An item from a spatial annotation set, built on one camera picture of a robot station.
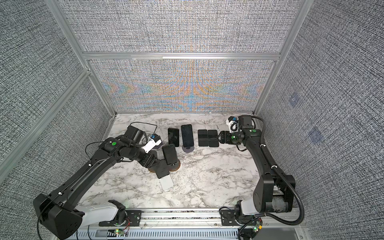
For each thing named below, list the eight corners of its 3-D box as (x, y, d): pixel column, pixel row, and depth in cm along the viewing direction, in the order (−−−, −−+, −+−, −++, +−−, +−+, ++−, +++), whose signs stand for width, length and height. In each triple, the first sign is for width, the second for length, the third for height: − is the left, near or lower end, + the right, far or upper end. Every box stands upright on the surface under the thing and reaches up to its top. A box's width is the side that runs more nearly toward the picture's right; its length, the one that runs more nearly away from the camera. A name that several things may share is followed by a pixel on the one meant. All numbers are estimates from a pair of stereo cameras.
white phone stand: (163, 191, 84) (162, 190, 82) (159, 180, 88) (158, 178, 86) (174, 185, 86) (174, 184, 84) (170, 175, 90) (169, 173, 88)
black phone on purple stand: (184, 151, 99) (183, 138, 88) (182, 138, 106) (181, 124, 94) (193, 150, 100) (193, 136, 88) (191, 137, 107) (191, 123, 95)
